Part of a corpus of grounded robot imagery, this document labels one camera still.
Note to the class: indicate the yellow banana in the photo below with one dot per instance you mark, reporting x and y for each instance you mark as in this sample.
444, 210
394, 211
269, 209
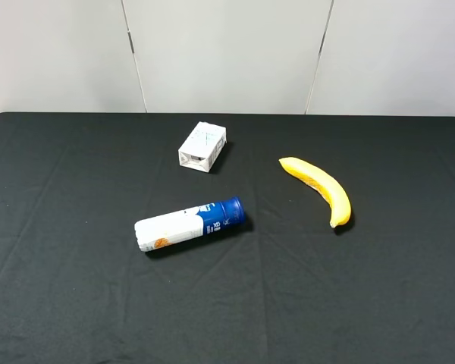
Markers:
328, 188

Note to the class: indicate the small white carton box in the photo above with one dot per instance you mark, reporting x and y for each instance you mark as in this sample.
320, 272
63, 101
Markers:
202, 147

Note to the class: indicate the white and blue bottle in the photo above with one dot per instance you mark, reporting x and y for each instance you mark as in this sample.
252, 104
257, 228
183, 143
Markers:
186, 224

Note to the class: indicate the black tablecloth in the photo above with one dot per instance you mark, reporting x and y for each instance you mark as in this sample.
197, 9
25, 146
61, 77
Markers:
282, 287

